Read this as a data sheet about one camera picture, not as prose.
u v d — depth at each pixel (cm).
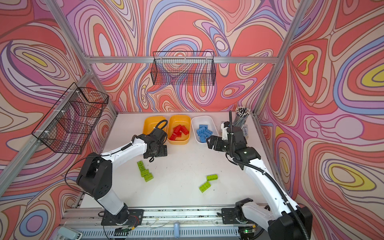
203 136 101
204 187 82
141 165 90
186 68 96
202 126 106
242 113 93
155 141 68
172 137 100
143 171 88
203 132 102
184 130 104
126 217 71
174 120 111
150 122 111
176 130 104
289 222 37
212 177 85
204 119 109
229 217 73
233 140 57
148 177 86
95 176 45
